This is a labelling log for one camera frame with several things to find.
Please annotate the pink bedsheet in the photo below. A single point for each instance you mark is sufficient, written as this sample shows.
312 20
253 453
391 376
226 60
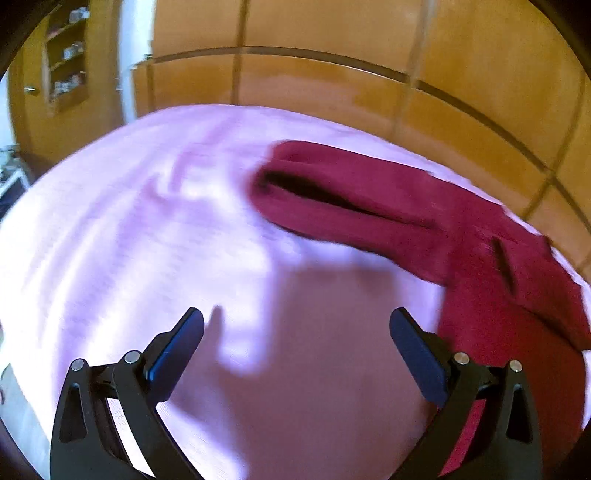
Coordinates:
138 258

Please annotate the white door frame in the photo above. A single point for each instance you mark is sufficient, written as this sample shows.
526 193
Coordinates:
131 50

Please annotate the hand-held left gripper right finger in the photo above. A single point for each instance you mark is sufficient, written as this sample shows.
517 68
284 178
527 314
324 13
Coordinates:
416 356

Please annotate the wooden wall shelf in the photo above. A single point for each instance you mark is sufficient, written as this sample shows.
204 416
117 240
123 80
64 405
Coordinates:
67 60

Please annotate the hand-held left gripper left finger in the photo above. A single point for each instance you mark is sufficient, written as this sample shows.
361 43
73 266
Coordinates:
178 351

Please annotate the dark red garment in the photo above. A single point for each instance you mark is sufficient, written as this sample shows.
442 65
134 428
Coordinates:
392 203

